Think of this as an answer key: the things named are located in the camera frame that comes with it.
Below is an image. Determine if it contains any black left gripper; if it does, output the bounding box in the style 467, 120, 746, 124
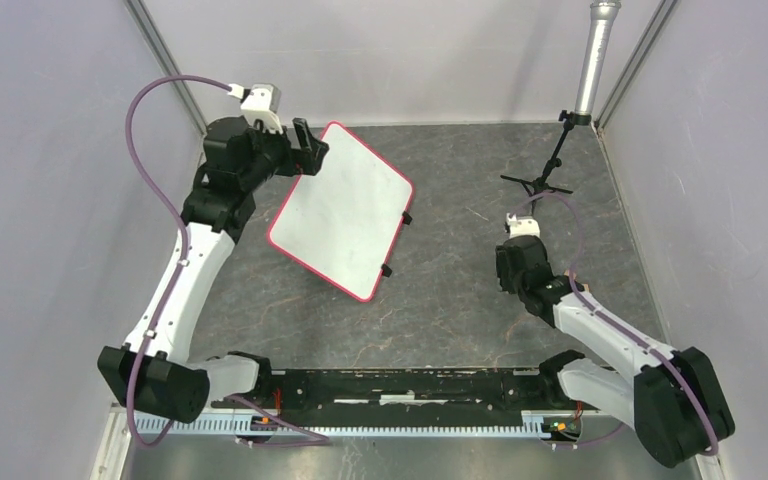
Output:
240, 117, 328, 192

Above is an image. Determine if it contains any pink framed whiteboard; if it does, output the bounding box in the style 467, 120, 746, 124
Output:
266, 121, 415, 302

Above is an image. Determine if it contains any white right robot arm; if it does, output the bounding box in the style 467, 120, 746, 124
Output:
495, 235, 736, 468

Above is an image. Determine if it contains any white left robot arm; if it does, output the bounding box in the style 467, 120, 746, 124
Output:
97, 117, 329, 424

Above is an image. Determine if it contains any black tripod stand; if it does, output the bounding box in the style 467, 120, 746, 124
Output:
500, 110, 592, 216

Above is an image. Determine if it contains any aluminium corner profile left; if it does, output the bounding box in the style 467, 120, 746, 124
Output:
123, 0, 207, 134

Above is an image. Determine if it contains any aluminium corner profile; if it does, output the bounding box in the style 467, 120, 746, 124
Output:
123, 0, 207, 134
594, 0, 679, 134

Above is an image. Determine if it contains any aluminium corner profile right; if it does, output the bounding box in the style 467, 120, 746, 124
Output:
594, 0, 679, 134

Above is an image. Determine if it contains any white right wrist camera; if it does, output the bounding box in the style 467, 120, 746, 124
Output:
505, 213, 541, 239

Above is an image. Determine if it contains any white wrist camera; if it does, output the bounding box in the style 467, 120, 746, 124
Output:
505, 213, 541, 239
228, 83, 282, 134

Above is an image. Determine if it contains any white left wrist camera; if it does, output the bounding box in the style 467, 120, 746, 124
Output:
228, 83, 282, 134

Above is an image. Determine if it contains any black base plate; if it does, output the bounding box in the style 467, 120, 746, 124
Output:
244, 367, 594, 427

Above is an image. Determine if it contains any grey cable duct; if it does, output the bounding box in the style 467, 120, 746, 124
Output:
169, 413, 551, 440

